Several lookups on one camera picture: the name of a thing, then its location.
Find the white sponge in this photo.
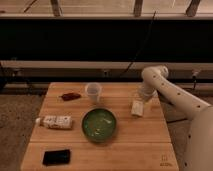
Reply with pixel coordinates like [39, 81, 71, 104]
[131, 100, 143, 117]

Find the black floor cable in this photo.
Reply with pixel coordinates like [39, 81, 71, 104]
[166, 114, 189, 124]

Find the clear plastic cup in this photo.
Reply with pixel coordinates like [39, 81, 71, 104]
[85, 82, 102, 103]

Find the black smartphone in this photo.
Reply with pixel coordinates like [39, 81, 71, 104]
[42, 149, 71, 166]

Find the black hanging cable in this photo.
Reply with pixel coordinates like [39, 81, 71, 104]
[119, 10, 157, 77]

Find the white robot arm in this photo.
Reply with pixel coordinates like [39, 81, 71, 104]
[138, 65, 213, 171]

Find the green ceramic bowl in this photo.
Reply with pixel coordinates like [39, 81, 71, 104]
[81, 108, 117, 143]

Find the white tube bottle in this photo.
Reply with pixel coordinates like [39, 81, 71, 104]
[35, 115, 73, 130]

